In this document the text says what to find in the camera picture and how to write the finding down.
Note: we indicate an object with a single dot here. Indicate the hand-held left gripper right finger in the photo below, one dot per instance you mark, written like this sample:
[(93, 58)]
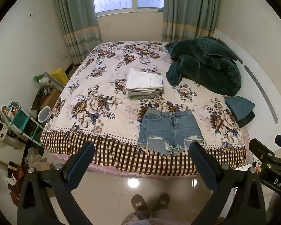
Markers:
[(201, 164)]

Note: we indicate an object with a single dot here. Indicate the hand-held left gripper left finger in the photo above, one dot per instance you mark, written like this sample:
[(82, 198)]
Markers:
[(80, 166)]

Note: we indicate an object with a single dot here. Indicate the blue denim shorts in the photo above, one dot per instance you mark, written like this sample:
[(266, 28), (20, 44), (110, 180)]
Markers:
[(168, 129)]

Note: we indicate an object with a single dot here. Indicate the white folded pants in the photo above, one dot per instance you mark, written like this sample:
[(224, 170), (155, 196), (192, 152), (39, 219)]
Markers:
[(142, 79)]

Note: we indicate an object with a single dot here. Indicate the dark folded cloth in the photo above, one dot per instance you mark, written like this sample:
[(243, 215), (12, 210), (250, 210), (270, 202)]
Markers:
[(248, 120)]

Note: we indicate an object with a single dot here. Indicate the clear plastic bag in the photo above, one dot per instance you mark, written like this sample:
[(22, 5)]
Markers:
[(34, 155)]

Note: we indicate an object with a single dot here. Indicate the teal folded cloth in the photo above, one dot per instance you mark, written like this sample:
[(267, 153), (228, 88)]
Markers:
[(238, 105)]

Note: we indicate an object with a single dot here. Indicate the brown slipper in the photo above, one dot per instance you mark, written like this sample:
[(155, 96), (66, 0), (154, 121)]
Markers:
[(139, 202), (161, 201)]

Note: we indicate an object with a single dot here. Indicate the bed with floral sheet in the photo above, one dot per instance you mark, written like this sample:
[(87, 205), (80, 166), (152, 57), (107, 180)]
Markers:
[(103, 107)]

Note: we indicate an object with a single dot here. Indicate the white bucket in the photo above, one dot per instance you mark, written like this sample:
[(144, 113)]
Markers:
[(44, 114)]

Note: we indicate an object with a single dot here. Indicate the red cloth pile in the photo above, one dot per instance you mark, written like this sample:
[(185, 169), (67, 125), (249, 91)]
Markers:
[(15, 180)]

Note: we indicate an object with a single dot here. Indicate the person's legs in fleece trousers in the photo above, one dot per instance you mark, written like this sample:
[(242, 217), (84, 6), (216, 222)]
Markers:
[(152, 219)]

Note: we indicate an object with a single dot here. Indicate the cardboard box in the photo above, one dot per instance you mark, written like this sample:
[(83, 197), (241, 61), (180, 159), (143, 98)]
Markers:
[(51, 98)]

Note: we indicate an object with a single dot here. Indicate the teal shelf rack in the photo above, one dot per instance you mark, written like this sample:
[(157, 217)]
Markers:
[(21, 119)]

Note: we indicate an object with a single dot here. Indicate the white bed headboard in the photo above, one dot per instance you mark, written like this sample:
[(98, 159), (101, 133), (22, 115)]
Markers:
[(260, 68)]

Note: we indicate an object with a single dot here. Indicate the grey folded garment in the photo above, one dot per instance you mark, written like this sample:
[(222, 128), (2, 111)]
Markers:
[(142, 95)]

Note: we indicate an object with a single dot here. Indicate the yellow box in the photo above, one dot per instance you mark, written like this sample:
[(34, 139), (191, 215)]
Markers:
[(59, 75)]

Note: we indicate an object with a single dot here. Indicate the green and silver bag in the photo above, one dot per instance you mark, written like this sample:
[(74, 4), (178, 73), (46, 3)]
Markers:
[(45, 79)]

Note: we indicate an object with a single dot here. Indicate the dark green quilt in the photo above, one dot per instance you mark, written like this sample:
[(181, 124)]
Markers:
[(206, 63)]

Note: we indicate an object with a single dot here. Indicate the green curtain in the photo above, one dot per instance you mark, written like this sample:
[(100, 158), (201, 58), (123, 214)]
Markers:
[(77, 21), (189, 9)]

